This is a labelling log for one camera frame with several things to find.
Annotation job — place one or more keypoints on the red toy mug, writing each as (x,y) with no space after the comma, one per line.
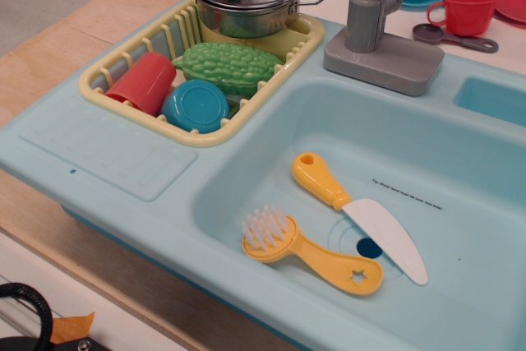
(462,17)

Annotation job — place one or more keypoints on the yellow toy dish brush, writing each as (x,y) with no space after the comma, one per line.
(270,235)

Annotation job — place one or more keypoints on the red plastic cup in rack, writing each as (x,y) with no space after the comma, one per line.
(146,84)

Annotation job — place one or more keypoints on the pale yellow dish rack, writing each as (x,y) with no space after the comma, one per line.
(175,31)

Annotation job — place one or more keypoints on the grey toy faucet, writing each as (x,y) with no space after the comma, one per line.
(363,51)

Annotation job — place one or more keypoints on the green toy bitter gourd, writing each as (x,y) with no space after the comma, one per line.
(235,69)

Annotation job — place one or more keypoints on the blue plastic cup in rack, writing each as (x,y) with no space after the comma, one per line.
(196,105)

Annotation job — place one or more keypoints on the light blue toy sink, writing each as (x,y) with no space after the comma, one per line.
(449,165)

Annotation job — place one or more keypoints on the orange tape piece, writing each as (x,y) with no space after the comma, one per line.
(71,328)

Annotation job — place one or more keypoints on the yellow handled toy knife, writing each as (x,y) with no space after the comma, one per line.
(312,172)

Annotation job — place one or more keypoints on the black device base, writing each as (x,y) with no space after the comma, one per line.
(28,343)

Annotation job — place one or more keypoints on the grey toy spoon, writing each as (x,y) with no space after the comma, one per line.
(431,34)

